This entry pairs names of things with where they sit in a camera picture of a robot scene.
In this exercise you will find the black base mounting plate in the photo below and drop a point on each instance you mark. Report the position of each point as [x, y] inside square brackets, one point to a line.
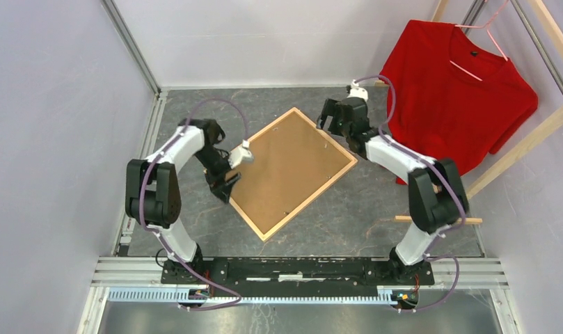
[280, 277]

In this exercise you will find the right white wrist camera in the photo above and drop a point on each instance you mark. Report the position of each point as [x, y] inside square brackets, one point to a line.
[356, 91]

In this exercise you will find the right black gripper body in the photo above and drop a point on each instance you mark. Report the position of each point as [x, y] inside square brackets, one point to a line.
[344, 127]

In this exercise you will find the wooden clothes rack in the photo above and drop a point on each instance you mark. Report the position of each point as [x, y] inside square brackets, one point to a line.
[503, 34]

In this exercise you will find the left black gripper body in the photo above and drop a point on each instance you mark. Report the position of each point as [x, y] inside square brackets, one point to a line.
[216, 166]

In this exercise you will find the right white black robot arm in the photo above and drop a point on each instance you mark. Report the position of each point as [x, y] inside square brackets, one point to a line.
[437, 198]

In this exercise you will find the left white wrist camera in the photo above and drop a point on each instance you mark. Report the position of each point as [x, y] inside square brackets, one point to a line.
[240, 155]

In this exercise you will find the brown backing board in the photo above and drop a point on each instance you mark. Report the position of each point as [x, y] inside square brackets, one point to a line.
[290, 170]

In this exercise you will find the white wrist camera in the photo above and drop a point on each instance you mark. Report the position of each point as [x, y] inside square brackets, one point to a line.
[240, 155]
[356, 91]

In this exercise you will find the aluminium rail frame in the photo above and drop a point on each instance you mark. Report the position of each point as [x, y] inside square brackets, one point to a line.
[470, 295]

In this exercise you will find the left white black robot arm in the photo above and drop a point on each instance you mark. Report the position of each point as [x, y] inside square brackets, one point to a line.
[152, 193]

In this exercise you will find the metal corner post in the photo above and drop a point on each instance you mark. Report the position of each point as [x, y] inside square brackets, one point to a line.
[127, 38]

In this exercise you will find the wooden picture frame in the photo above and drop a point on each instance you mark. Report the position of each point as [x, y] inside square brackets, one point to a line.
[304, 203]

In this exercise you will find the red t-shirt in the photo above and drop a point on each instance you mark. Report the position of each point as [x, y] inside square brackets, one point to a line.
[453, 99]

